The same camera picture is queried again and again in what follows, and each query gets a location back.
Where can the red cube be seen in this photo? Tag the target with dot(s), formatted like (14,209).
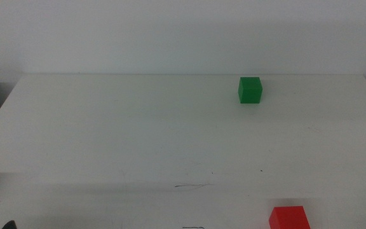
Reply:
(289,219)

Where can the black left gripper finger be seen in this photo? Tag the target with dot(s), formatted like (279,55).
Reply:
(10,226)

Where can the green cube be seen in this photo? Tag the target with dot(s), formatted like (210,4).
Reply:
(249,90)

